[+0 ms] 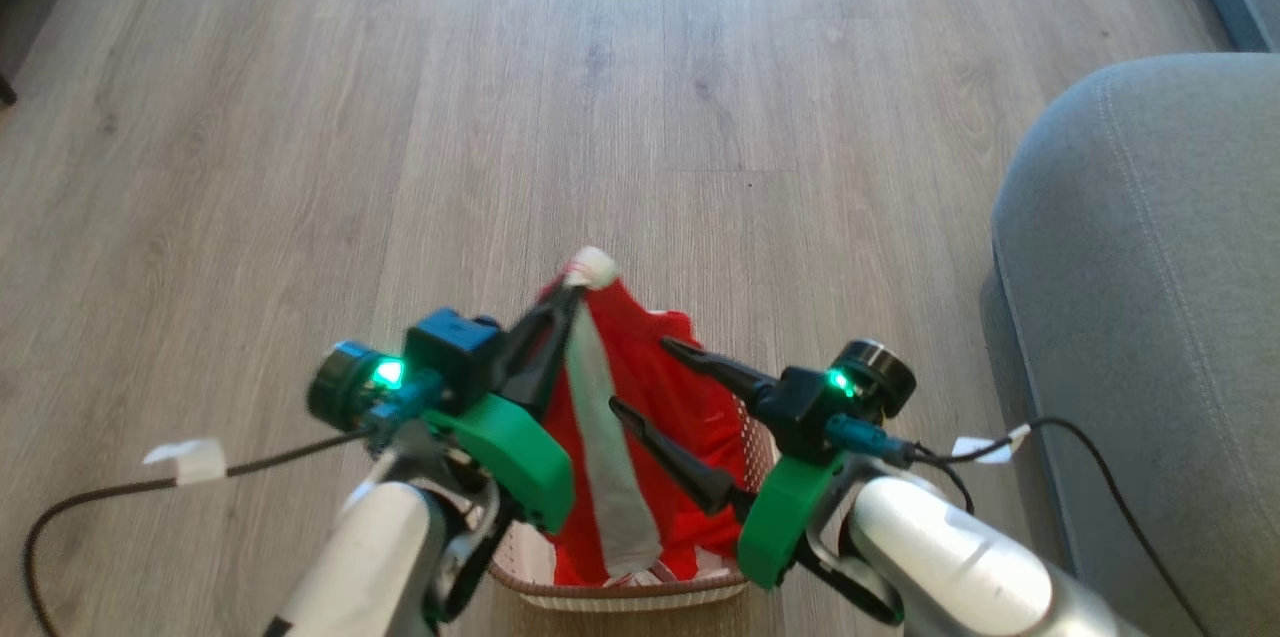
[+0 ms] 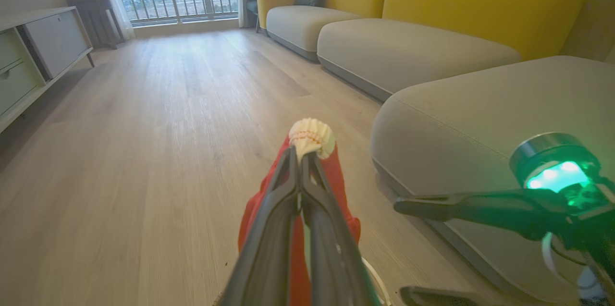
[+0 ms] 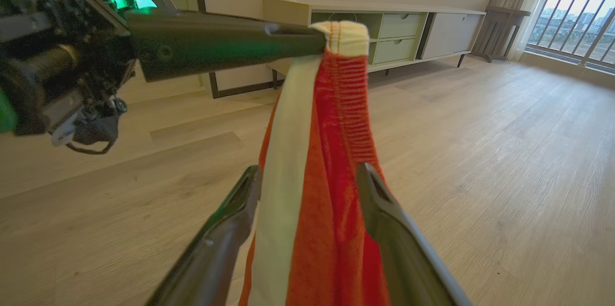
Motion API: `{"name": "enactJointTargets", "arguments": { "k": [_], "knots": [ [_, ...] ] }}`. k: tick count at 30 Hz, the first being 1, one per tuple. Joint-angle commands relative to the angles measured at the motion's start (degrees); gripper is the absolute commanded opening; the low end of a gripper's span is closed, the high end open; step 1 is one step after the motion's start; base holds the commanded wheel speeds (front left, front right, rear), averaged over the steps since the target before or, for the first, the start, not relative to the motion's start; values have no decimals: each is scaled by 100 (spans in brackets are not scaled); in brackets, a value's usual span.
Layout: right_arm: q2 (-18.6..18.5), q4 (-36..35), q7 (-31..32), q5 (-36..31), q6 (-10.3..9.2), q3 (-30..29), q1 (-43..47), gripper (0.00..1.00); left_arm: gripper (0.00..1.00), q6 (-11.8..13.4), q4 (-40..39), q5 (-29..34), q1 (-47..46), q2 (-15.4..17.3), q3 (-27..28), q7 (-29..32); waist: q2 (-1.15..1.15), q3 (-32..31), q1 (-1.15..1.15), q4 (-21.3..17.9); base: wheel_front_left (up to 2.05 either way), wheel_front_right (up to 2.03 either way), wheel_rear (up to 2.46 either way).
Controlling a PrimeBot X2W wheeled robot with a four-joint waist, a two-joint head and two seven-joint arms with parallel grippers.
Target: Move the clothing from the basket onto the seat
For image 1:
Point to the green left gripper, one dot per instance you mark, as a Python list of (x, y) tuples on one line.
[(515, 462)]

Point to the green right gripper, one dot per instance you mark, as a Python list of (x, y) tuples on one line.
[(785, 517)]

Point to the red clothing with grey stripe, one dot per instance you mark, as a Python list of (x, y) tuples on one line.
[(660, 397)]

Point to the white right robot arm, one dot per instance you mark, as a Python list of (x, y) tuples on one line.
[(960, 557)]

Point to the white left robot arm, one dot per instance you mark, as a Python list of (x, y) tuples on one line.
[(360, 557)]

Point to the cream perforated laundry basket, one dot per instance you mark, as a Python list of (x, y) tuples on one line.
[(620, 599)]

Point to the grey sofa with yellow back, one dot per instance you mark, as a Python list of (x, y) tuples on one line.
[(1150, 317)]

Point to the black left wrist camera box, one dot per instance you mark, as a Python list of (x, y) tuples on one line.
[(450, 352)]

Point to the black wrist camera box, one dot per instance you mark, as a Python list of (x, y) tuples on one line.
[(800, 407), (450, 352)]

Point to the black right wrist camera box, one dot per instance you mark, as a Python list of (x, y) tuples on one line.
[(800, 407)]

